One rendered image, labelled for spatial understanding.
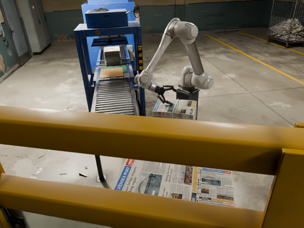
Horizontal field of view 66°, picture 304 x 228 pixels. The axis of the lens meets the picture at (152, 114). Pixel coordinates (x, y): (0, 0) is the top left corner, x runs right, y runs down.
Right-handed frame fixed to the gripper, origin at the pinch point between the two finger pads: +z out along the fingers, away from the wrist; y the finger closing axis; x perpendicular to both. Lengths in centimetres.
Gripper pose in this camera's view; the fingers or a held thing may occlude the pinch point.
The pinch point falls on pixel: (174, 98)
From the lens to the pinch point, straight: 218.1
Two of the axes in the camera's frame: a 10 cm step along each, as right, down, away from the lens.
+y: -4.1, 7.5, 5.2
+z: 8.9, 4.6, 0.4
